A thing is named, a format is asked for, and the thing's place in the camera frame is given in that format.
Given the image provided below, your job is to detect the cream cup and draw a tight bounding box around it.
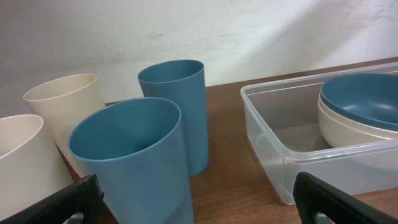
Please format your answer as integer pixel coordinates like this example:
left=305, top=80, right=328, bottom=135
left=1, top=114, right=73, bottom=220
left=23, top=73, right=106, bottom=177

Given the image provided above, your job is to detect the clear plastic container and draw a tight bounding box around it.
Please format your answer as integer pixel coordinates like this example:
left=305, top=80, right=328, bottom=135
left=241, top=63, right=397, bottom=205

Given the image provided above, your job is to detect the cream cup back left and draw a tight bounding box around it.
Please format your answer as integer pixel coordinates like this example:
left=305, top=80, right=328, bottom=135
left=23, top=73, right=106, bottom=177

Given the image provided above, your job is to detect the cream bowl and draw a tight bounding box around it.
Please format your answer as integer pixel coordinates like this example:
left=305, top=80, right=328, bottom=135
left=318, top=108, right=391, bottom=147
left=318, top=95, right=397, bottom=139

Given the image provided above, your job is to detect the cream bowl back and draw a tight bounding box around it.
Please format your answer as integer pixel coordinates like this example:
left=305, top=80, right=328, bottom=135
left=318, top=95, right=397, bottom=139

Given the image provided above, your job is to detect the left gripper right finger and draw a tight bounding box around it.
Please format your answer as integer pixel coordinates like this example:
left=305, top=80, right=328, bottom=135
left=293, top=172, right=397, bottom=224

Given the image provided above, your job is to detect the blue cup back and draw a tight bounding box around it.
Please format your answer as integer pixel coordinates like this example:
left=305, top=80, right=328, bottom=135
left=137, top=60, right=209, bottom=176

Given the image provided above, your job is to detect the blue bowl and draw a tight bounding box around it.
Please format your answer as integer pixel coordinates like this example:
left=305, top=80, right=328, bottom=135
left=320, top=73, right=397, bottom=131

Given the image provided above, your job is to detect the blue cup front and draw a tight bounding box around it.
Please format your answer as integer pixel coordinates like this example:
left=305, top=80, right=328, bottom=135
left=68, top=97, right=194, bottom=224

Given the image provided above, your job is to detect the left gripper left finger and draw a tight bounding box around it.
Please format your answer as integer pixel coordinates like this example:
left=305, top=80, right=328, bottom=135
left=1, top=174, right=104, bottom=224

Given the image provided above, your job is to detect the cream cup front left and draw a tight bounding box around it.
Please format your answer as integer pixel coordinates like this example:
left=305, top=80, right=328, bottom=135
left=1, top=114, right=73, bottom=220

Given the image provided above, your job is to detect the cream bowl front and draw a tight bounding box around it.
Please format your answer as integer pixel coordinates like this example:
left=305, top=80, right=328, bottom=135
left=318, top=108, right=391, bottom=147

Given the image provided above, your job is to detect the blue cup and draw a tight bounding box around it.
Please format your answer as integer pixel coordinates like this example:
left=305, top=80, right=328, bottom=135
left=68, top=97, right=194, bottom=224
left=137, top=60, right=209, bottom=176

